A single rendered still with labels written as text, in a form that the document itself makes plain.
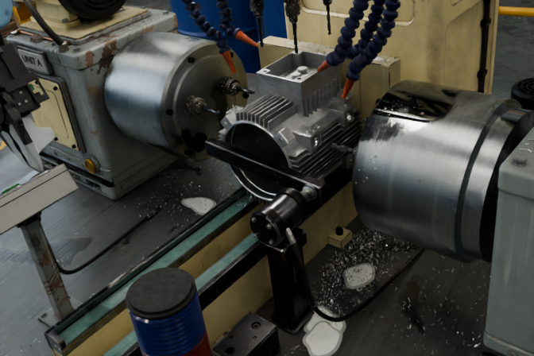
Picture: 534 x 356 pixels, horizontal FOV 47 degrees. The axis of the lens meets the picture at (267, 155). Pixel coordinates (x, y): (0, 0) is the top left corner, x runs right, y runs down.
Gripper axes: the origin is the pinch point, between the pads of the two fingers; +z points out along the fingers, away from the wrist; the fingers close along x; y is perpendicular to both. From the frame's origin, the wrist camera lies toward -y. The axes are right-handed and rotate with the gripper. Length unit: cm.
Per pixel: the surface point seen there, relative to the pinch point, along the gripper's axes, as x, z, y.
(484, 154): -58, 27, 30
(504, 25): 106, 66, 374
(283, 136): -27.6, 15.1, 27.5
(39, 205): -3.5, 5.8, -3.7
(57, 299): 7.7, 22.1, -5.9
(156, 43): 1.6, -10.2, 35.1
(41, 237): 1.3, 10.7, -4.5
